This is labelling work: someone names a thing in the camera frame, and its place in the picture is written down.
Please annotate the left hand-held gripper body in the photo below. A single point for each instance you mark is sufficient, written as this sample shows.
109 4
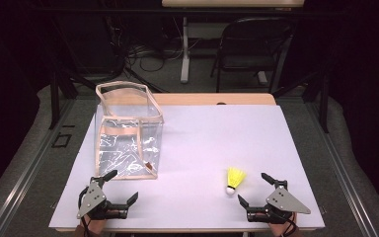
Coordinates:
92 199

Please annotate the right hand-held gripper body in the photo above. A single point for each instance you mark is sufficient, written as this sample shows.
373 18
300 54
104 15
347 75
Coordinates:
284 201

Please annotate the yellow shuttlecock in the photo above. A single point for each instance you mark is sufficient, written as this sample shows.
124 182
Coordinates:
235 177

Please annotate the clear bag with beige trim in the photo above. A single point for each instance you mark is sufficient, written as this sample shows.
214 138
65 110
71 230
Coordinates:
128 131

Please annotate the person's left hand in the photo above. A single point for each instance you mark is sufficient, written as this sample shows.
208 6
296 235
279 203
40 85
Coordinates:
93 224

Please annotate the person's right hand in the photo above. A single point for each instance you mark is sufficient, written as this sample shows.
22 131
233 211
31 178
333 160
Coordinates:
281 227

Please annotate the white table mat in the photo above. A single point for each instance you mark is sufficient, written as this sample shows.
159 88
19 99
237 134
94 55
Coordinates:
194 148

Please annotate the black metal stand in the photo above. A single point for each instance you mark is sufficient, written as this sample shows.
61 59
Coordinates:
324 105
54 98

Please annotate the wooden table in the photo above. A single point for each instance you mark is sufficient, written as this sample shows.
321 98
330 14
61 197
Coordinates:
210 98

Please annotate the black folding chair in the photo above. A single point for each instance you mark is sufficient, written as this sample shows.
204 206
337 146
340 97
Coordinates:
253 49

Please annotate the white desk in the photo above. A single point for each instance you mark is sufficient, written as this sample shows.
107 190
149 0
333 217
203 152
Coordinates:
185 49

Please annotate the metal floor rail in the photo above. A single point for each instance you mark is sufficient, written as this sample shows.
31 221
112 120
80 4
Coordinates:
345 177
23 177

